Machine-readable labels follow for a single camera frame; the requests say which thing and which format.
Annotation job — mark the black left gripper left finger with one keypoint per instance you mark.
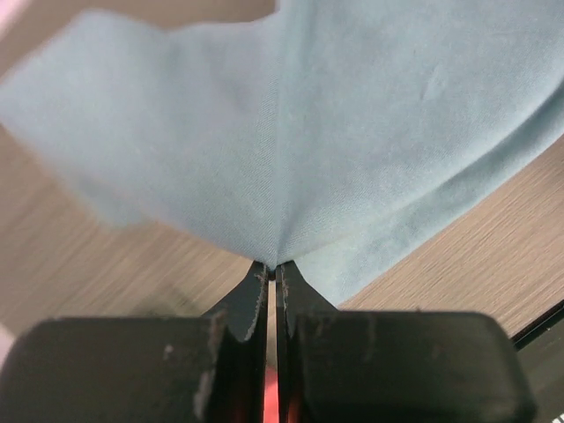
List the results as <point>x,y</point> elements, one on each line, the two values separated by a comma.
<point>144,369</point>

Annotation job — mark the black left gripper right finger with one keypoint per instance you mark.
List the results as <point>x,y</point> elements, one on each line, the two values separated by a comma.
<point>392,366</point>

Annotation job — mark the blue t shirt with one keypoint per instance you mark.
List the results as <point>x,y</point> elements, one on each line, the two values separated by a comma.
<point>337,134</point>

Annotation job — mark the magenta t shirt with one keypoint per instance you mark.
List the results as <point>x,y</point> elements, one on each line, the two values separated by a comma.
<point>270,399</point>

